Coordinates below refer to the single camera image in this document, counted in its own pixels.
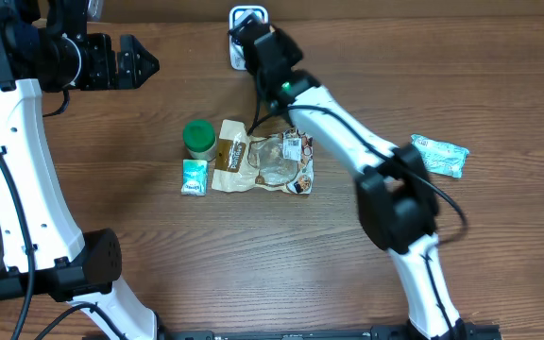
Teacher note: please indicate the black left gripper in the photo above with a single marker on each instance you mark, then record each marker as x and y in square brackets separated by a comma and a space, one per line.
[112, 61]

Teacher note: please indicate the green lid jar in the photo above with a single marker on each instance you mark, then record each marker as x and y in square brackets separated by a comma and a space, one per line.
[200, 140]

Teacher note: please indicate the small teal gum pack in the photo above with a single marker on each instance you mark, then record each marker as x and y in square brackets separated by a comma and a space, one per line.
[194, 177]

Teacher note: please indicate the beige porridge pouch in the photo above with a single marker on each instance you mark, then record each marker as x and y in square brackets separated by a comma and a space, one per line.
[279, 162]

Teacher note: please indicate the teal wipes packet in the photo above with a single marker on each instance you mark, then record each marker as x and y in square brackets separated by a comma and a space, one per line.
[441, 158]

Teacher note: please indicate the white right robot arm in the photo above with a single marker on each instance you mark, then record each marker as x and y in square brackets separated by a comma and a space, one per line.
[396, 201]

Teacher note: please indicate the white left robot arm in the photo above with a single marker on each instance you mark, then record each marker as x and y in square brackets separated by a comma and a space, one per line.
[44, 251]

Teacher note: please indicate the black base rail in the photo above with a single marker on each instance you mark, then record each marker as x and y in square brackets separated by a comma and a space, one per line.
[468, 331]

